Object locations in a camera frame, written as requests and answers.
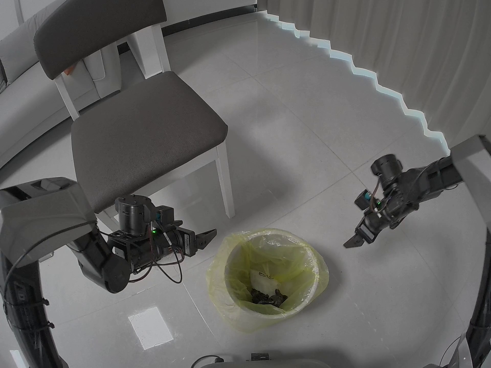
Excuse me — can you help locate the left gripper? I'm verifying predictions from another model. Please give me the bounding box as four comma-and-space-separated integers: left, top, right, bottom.
155, 227, 218, 263

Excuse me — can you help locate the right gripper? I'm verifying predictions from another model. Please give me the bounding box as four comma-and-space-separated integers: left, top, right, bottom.
343, 205, 397, 248

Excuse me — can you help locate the yellow plastic bag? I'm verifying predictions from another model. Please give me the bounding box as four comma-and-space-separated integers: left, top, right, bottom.
207, 228, 330, 334

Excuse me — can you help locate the white trash bin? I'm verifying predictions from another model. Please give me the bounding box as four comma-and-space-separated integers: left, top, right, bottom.
224, 233, 322, 316

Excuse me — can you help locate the crumpled black plastic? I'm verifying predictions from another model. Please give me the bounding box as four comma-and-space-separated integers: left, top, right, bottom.
251, 288, 289, 306

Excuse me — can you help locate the dark grey padded white chair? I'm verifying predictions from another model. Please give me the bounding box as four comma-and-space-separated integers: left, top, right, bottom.
34, 0, 236, 240

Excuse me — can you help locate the white curtain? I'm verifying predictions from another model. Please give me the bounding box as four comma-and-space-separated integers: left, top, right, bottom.
266, 0, 491, 185

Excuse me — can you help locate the light grey sofa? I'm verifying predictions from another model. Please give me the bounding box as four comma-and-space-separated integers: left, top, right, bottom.
0, 0, 123, 171

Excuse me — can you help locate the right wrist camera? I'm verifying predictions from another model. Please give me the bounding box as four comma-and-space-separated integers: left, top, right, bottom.
355, 190, 374, 211

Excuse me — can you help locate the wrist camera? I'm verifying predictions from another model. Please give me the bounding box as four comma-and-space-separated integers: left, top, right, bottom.
355, 190, 374, 211
153, 205, 183, 231

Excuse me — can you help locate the black cable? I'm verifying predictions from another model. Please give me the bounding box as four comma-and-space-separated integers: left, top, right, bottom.
130, 244, 185, 284
192, 355, 225, 368

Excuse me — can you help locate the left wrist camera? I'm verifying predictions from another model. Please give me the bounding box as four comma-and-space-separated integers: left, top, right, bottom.
153, 205, 183, 231

